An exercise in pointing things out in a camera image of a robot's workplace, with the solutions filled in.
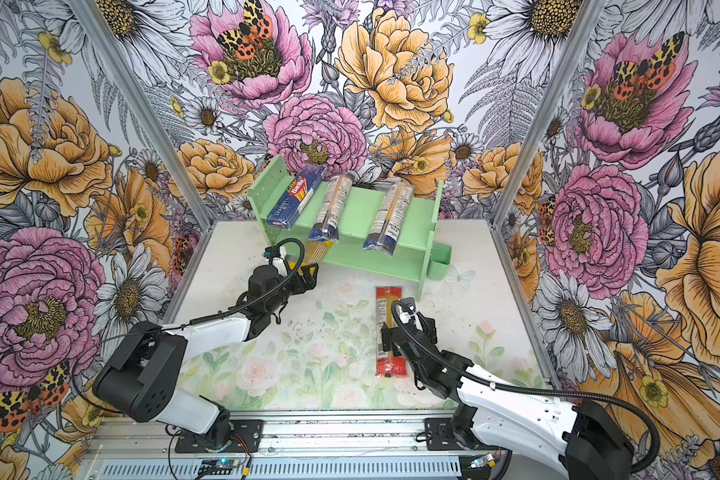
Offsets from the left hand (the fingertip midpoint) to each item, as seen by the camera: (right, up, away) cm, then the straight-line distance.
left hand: (307, 275), depth 91 cm
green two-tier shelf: (+30, +9, -13) cm, 34 cm away
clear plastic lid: (-24, -2, +15) cm, 28 cm away
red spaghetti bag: (+23, -24, -8) cm, 34 cm away
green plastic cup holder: (+43, +5, +12) cm, 45 cm away
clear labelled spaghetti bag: (+24, +16, -10) cm, 31 cm away
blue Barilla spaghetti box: (-2, +23, -6) cm, 23 cm away
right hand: (+28, -14, -9) cm, 32 cm away
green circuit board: (-17, -43, -20) cm, 51 cm away
